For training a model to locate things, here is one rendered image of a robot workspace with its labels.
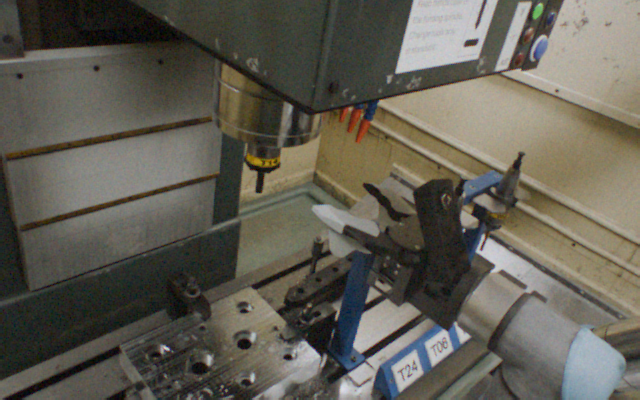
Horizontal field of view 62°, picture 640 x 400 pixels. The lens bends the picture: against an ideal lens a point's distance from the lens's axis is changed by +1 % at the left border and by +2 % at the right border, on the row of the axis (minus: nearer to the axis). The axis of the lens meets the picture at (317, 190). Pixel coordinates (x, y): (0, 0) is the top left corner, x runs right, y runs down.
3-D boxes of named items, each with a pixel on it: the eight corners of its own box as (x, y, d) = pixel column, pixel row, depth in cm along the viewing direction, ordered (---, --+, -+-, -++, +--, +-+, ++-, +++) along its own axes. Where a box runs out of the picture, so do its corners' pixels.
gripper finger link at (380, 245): (338, 241, 62) (410, 268, 60) (340, 231, 61) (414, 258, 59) (349, 220, 66) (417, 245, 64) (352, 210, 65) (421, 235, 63)
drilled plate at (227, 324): (316, 374, 104) (321, 356, 101) (184, 461, 85) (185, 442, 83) (247, 302, 117) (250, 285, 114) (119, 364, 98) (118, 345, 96)
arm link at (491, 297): (504, 311, 53) (537, 278, 59) (464, 284, 55) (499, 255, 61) (478, 360, 57) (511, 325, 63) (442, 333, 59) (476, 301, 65)
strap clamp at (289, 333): (328, 346, 115) (341, 295, 107) (281, 375, 107) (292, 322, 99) (318, 336, 117) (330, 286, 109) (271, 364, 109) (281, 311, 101)
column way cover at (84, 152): (218, 230, 143) (233, 43, 116) (27, 298, 113) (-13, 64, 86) (209, 220, 146) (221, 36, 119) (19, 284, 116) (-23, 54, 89)
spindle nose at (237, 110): (258, 91, 84) (267, 15, 78) (343, 127, 78) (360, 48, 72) (185, 117, 72) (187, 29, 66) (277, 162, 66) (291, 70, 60)
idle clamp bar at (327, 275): (363, 278, 136) (368, 258, 133) (292, 325, 118) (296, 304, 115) (348, 268, 139) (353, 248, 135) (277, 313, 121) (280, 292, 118)
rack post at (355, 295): (365, 361, 113) (398, 253, 98) (347, 372, 110) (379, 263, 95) (333, 331, 119) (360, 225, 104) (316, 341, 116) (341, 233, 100)
